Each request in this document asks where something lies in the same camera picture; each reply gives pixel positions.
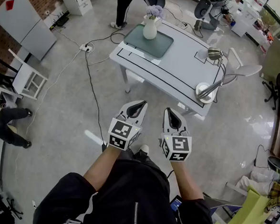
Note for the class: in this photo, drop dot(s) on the white power strip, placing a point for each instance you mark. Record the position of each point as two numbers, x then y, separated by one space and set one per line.
184 25
85 47

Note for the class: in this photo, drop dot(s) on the person's right forearm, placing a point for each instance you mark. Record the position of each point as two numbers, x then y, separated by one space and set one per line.
185 181

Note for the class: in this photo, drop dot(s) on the white refrigerator with red diamond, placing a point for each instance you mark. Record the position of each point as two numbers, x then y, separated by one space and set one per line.
24 26

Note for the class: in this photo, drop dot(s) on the silver desk lamp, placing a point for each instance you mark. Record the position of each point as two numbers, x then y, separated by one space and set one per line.
203 89

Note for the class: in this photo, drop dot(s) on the person's white shoe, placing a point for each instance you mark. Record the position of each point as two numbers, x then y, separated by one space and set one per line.
144 148

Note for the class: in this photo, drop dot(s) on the white low cabinet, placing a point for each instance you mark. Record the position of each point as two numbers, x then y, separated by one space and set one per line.
244 23

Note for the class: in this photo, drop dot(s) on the white ladder shelf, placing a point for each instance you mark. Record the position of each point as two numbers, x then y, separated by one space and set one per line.
5 91

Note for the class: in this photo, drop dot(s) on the black router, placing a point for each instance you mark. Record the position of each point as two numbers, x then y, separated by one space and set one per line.
62 21

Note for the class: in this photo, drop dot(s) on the white curved-back chair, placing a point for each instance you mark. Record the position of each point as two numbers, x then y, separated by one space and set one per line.
248 70

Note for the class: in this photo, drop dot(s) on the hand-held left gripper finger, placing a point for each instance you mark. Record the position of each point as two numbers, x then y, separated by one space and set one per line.
142 118
124 109

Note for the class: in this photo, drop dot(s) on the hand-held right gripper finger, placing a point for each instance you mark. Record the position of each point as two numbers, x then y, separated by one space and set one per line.
183 124
164 125

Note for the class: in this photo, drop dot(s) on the white slatted wooden chair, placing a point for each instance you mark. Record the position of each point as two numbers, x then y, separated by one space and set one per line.
25 73

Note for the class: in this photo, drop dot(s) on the yellow-green paper bag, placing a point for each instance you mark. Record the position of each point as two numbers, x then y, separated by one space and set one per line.
245 212

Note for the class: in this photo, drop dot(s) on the black device with blue screen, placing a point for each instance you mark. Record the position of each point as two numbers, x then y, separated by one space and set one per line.
175 203

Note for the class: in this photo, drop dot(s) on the white table with black lines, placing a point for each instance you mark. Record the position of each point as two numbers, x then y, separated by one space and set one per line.
181 64

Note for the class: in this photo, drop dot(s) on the white vase with purple flowers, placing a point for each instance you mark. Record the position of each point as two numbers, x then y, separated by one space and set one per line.
149 30

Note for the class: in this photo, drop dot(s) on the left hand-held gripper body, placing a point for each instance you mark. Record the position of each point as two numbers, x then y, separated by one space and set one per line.
120 129

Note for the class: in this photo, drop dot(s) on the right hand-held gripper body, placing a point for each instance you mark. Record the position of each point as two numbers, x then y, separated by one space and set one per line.
180 144

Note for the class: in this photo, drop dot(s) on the plaid cloth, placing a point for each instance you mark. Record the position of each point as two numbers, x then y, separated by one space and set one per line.
279 190

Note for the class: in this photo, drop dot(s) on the grey-beige board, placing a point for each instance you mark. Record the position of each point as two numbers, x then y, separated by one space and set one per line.
277 61

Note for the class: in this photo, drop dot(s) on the person's left forearm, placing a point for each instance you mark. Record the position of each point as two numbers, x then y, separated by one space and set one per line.
105 166

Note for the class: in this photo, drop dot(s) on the person's black jacket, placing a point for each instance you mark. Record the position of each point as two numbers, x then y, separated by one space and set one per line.
129 192

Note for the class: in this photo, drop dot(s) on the white plastic bags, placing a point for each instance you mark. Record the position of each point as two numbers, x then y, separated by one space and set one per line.
257 180

